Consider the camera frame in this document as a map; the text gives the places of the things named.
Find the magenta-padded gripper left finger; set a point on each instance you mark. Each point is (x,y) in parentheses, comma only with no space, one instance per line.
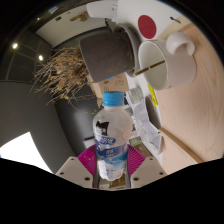
(85,163)

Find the small yellow packet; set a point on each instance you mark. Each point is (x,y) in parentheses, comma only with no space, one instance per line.
(152,96)

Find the white drink bottle blue cap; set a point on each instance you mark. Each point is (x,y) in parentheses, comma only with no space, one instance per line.
(111,133)

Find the long ceiling light panel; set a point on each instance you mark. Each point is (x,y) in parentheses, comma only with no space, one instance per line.
(23,150)

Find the wooden figure statue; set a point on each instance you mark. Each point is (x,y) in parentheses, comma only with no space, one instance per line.
(80,16)

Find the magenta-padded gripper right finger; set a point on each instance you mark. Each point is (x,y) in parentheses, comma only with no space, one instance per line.
(138,163)

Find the brown cardboard box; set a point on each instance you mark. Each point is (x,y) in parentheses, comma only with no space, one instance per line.
(115,83)

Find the white plastic chair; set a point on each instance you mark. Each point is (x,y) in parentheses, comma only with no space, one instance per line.
(100,8)

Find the dried plant in grey pot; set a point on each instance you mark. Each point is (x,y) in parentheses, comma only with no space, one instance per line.
(103,56)

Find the flat round red coaster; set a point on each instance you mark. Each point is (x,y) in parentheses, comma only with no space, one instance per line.
(147,26)

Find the white ceramic mug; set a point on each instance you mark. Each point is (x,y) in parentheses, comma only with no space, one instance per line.
(180,66)

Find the ceiling spotlights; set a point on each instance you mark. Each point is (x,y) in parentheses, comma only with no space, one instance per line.
(15,45)

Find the wooden stir stick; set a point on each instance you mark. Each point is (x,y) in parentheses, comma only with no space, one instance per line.
(150,67)

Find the folded newspaper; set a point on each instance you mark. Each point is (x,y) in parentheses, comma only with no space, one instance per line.
(143,120)

